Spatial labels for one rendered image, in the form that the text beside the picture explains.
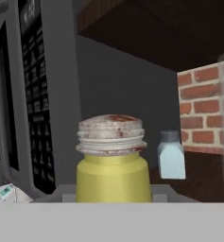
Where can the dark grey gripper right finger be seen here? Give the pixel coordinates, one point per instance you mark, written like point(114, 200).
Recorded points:
point(162, 193)

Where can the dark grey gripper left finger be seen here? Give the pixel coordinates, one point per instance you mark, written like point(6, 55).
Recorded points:
point(66, 193)

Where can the yellow condiment bottle white cap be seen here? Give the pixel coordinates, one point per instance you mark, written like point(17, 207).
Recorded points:
point(113, 170)

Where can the pale blue shaker grey cap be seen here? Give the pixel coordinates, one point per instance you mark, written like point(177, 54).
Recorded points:
point(171, 160)

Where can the dark brown wooden cabinet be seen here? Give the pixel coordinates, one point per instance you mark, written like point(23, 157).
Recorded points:
point(167, 28)

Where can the white box with teal mark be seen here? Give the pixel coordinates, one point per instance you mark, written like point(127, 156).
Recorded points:
point(9, 193)

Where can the grey microwave oven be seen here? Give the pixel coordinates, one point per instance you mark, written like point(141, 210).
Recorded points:
point(61, 94)

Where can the grey microwave door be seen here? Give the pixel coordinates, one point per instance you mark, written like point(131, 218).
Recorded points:
point(9, 94)

